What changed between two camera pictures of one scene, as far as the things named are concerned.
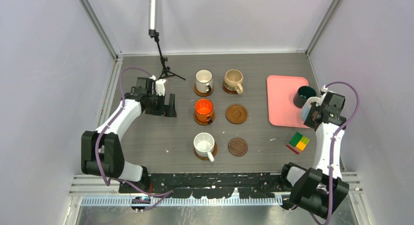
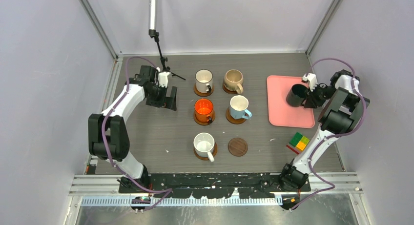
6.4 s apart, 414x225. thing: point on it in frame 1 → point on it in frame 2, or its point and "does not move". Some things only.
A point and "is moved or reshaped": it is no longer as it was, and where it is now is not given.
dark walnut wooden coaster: [238, 147] does not move
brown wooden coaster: [214, 153] does not move
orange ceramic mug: [204, 109] does not move
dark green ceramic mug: [302, 93] is moved or reshaped
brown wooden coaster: [203, 94] does not move
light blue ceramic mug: [306, 107] → [238, 106]
